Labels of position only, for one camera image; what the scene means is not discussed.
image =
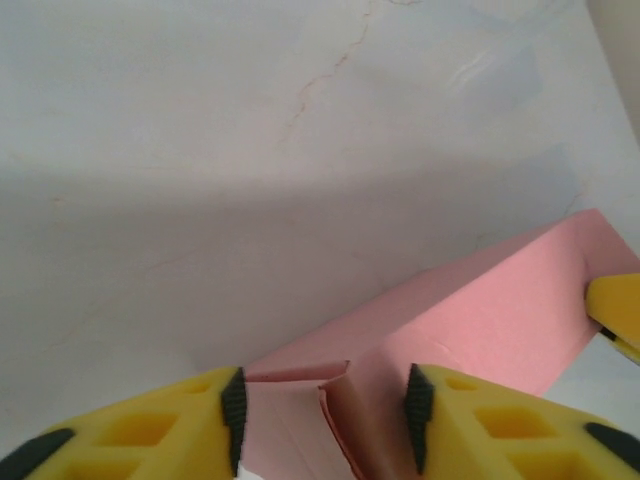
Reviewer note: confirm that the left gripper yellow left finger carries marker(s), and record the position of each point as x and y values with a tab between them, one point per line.
150	435

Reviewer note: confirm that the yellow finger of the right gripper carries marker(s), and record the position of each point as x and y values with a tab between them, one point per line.
631	351
615	305

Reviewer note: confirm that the pink paper box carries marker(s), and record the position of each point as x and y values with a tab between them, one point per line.
475	310

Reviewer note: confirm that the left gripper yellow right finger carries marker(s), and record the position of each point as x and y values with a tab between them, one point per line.
500	430

